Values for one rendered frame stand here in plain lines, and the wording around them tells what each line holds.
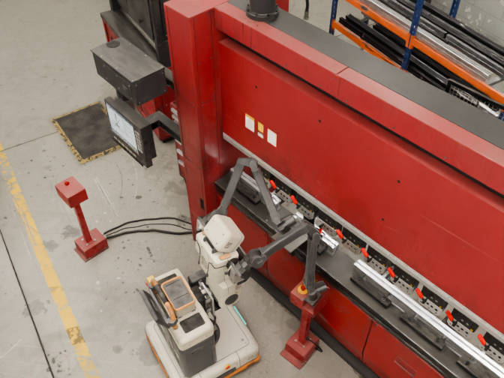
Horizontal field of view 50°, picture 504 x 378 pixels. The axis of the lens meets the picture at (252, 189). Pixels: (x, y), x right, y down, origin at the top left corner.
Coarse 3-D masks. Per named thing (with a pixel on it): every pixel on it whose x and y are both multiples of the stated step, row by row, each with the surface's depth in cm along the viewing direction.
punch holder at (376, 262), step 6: (372, 252) 329; (378, 252) 325; (366, 258) 337; (378, 258) 328; (384, 258) 323; (372, 264) 335; (378, 264) 331; (384, 264) 326; (390, 264) 333; (378, 270) 334; (384, 270) 329
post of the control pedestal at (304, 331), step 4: (304, 312) 376; (304, 316) 379; (308, 316) 378; (304, 320) 382; (308, 320) 383; (300, 324) 391; (304, 324) 386; (308, 324) 388; (300, 328) 395; (304, 328) 390; (308, 328) 394; (300, 332) 398; (304, 332) 393; (308, 332) 400; (300, 336) 402; (304, 336) 397; (300, 340) 406; (304, 340) 403
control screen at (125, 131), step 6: (108, 108) 377; (114, 114) 374; (114, 120) 380; (120, 120) 371; (126, 120) 362; (114, 126) 386; (120, 126) 377; (126, 126) 368; (132, 126) 359; (120, 132) 383; (126, 132) 373; (132, 132) 365; (126, 138) 379; (132, 138) 370; (132, 144) 376
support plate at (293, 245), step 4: (296, 220) 376; (296, 224) 373; (292, 228) 371; (272, 236) 366; (276, 236) 366; (300, 236) 366; (304, 236) 366; (296, 240) 364; (300, 240) 364; (304, 240) 364; (288, 244) 361; (292, 244) 361; (296, 244) 361; (300, 244) 362; (288, 248) 359; (292, 248) 359
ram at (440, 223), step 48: (240, 48) 334; (240, 96) 351; (288, 96) 314; (240, 144) 383; (288, 144) 338; (336, 144) 303; (384, 144) 275; (336, 192) 326; (384, 192) 293; (432, 192) 267; (480, 192) 249; (384, 240) 315; (432, 240) 284; (480, 240) 259; (432, 288) 304; (480, 288) 276
